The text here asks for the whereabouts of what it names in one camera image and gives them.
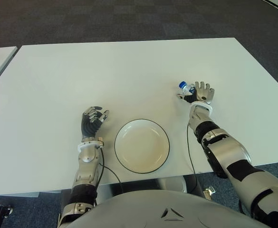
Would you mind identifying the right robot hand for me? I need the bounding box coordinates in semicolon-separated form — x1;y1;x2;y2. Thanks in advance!
176;81;215;105

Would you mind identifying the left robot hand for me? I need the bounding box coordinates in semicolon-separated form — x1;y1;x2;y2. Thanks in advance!
81;105;110;139

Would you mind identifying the clear water bottle blue cap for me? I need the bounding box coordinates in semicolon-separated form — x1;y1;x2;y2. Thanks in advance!
178;81;196;94

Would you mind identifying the white plate black rim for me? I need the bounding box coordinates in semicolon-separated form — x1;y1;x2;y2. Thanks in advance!
114;118;171;174

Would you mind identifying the grey robot torso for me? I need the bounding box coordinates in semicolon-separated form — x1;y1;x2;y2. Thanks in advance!
66;189;256;228

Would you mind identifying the black metal stand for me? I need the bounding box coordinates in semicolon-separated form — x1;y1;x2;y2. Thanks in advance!
0;202;13;228

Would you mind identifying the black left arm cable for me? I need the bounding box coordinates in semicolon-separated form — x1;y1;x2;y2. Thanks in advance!
94;144;124;205

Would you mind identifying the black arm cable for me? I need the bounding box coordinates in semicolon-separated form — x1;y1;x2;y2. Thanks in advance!
94;144;124;205
187;123;207;198

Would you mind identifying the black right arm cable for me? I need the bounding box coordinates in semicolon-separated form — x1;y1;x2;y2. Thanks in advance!
187;123;207;198

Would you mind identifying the white round pedestal base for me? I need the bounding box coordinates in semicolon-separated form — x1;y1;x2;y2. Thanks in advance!
157;177;187;193

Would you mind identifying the small metal bracket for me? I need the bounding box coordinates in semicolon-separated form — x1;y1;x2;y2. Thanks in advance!
202;186;216;199

